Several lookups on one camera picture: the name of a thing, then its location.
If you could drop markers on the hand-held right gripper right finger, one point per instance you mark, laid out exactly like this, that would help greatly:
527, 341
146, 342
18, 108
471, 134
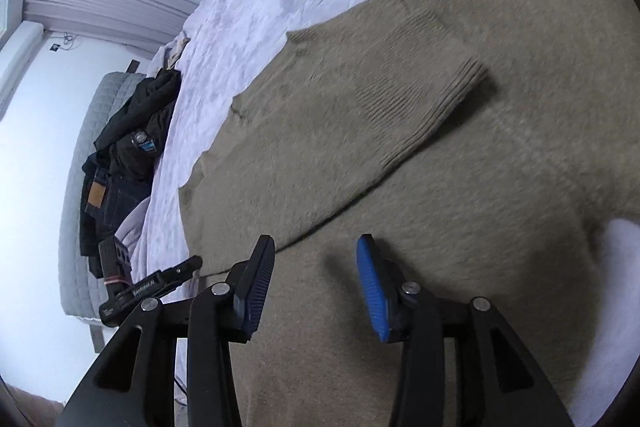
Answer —
372, 289

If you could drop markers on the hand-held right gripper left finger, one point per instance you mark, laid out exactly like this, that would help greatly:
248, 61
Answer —
254, 292

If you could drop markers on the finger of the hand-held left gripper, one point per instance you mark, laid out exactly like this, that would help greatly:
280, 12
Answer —
150, 286

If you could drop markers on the olive brown knit sweater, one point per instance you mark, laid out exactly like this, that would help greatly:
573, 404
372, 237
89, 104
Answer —
450, 157

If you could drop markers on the light lavender cloth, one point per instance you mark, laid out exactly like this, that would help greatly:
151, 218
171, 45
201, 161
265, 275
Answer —
132, 227

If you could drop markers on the dark blue jeans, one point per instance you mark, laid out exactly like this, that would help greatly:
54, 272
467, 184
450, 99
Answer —
120, 202

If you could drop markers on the black jacket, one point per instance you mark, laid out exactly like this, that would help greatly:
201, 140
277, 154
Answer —
150, 107

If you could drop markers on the small beige cloth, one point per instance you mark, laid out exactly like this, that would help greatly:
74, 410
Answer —
177, 49

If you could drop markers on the white slatted blind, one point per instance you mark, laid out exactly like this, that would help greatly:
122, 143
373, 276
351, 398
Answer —
110, 2

